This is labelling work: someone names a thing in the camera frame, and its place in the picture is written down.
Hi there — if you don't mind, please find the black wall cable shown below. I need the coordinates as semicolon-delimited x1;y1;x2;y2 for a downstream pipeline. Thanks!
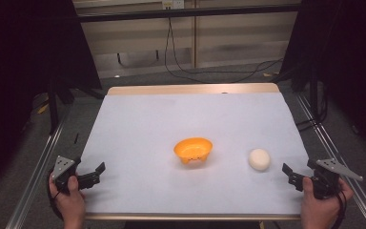
163;17;284;85
169;17;284;74

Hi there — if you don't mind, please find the black curtain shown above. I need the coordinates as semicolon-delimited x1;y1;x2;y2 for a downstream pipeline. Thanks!
0;0;103;195
278;0;366;161

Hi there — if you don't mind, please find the white wall socket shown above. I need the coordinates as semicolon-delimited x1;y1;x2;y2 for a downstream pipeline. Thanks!
161;0;185;10

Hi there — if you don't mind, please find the yellow floor tape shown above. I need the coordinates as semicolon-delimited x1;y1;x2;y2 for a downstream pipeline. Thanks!
36;103;50;115

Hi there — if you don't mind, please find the black horizontal bar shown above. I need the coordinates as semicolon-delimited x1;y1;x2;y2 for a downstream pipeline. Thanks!
75;4;301;24

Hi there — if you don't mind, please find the black floor cable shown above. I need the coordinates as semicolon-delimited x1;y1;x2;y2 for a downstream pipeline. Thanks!
296;91;329;132

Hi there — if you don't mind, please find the person's left hand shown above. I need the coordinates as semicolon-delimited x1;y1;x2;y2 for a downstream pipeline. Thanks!
48;173;87;229

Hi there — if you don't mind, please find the black metal stand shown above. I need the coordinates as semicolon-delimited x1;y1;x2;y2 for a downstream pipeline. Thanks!
309;61;320;122
47;77;74;135

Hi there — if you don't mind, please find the white table mat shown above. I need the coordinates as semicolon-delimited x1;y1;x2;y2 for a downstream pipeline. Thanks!
81;92;311;216

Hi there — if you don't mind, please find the orange plastic bowl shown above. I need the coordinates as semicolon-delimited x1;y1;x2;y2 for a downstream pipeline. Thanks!
173;136;214;165

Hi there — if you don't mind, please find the person's right hand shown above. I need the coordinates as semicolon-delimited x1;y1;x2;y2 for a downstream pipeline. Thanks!
299;176;355;229

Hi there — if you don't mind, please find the white round bun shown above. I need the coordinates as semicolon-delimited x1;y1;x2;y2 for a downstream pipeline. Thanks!
248;148;272;172

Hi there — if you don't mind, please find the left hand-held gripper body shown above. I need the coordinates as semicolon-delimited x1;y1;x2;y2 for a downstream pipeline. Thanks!
51;156;82;195

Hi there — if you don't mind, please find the aluminium rail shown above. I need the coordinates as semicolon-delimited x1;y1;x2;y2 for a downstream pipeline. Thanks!
295;93;366;229
5;111;69;229

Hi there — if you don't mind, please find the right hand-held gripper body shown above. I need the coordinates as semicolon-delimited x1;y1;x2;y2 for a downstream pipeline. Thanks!
307;157;364;200

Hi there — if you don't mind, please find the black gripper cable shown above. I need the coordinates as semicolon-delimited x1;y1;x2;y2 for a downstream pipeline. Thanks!
330;190;348;229

